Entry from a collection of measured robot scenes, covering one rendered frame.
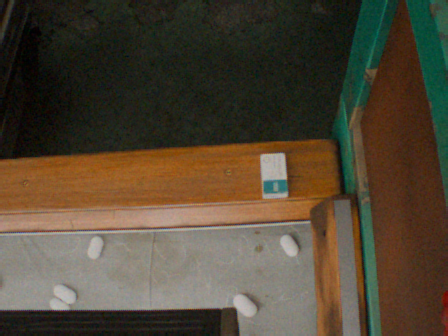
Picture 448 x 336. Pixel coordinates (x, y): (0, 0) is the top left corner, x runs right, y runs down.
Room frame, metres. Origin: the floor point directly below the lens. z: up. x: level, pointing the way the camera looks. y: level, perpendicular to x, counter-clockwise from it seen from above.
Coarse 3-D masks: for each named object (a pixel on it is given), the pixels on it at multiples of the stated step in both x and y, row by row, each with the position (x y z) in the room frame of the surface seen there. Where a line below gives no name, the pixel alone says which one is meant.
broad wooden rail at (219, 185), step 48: (240, 144) 0.38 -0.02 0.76; (288, 144) 0.37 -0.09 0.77; (336, 144) 0.36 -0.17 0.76; (0, 192) 0.34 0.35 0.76; (48, 192) 0.33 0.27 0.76; (96, 192) 0.33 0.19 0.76; (144, 192) 0.32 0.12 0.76; (192, 192) 0.31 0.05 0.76; (240, 192) 0.30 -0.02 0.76; (288, 192) 0.29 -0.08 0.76; (336, 192) 0.29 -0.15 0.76
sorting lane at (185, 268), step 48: (0, 240) 0.27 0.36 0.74; (48, 240) 0.27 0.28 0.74; (144, 240) 0.25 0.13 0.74; (192, 240) 0.25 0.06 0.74; (240, 240) 0.24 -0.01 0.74; (48, 288) 0.19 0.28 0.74; (96, 288) 0.19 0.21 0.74; (144, 288) 0.18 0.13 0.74; (192, 288) 0.17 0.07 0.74; (240, 288) 0.17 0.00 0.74; (288, 288) 0.16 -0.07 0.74
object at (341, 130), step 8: (344, 112) 0.38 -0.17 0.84; (336, 120) 0.40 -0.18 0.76; (344, 120) 0.37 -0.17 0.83; (336, 128) 0.39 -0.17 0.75; (344, 128) 0.36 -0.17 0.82; (336, 136) 0.39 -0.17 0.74; (344, 136) 0.35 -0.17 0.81; (344, 144) 0.34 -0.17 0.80; (344, 152) 0.34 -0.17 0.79; (344, 160) 0.33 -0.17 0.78; (344, 168) 0.32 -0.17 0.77; (352, 168) 0.29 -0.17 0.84; (344, 176) 0.31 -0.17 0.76; (352, 176) 0.28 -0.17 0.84; (344, 184) 0.30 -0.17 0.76; (352, 184) 0.27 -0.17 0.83; (344, 192) 0.29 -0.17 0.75; (352, 192) 0.26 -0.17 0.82
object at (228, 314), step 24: (0, 312) 0.10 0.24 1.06; (24, 312) 0.10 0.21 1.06; (48, 312) 0.10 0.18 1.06; (72, 312) 0.10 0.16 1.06; (96, 312) 0.10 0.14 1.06; (120, 312) 0.09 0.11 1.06; (144, 312) 0.09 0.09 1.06; (168, 312) 0.09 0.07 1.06; (192, 312) 0.09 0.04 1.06; (216, 312) 0.09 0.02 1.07
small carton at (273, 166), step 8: (264, 160) 0.34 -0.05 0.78; (272, 160) 0.34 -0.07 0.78; (280, 160) 0.34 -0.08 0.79; (264, 168) 0.33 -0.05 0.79; (272, 168) 0.33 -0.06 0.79; (280, 168) 0.32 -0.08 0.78; (264, 176) 0.32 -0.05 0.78; (272, 176) 0.31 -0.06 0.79; (280, 176) 0.31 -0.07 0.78; (264, 184) 0.30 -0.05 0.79; (272, 184) 0.30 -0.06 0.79; (280, 184) 0.30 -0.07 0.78; (264, 192) 0.29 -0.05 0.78; (272, 192) 0.29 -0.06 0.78; (280, 192) 0.29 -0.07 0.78
